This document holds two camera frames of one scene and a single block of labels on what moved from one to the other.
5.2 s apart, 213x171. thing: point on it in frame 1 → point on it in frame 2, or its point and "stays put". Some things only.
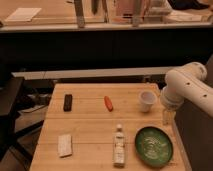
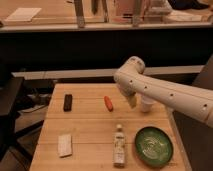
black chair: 10,95 stays put
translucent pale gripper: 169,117 → 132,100
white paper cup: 146,99 stays put
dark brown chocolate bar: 68,102 stays put
